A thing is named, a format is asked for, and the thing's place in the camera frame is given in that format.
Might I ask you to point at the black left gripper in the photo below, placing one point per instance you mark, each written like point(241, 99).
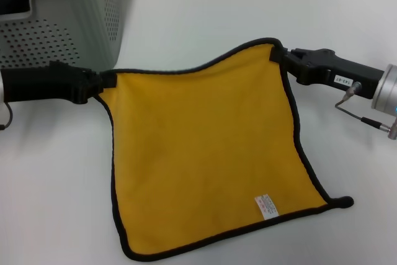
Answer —
point(40, 85)

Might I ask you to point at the grey perforated plastic storage box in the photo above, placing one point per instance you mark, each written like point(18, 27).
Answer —
point(77, 23)

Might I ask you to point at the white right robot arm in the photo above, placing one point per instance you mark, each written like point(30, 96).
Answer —
point(387, 88)

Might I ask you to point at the yellow and green towel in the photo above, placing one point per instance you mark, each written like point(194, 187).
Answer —
point(201, 137)

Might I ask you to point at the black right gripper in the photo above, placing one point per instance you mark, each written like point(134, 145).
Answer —
point(322, 66)

